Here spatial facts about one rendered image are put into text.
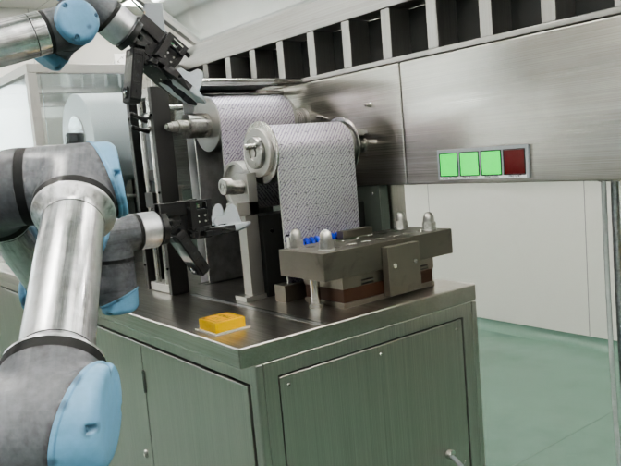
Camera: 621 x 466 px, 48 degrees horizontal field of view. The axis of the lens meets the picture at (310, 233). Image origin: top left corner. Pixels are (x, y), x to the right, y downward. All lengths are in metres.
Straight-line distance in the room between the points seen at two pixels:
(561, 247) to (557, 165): 2.85
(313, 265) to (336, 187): 0.31
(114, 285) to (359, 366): 0.52
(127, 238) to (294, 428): 0.49
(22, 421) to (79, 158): 0.43
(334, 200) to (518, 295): 2.95
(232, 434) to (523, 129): 0.86
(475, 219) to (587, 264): 0.82
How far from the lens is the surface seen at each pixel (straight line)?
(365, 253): 1.52
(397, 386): 1.56
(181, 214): 1.47
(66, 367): 0.78
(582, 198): 4.20
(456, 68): 1.63
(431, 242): 1.66
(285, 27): 2.13
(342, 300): 1.51
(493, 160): 1.56
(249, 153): 1.66
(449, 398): 1.69
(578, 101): 1.45
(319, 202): 1.68
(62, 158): 1.05
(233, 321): 1.41
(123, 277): 1.41
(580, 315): 4.33
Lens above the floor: 1.24
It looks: 7 degrees down
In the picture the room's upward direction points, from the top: 5 degrees counter-clockwise
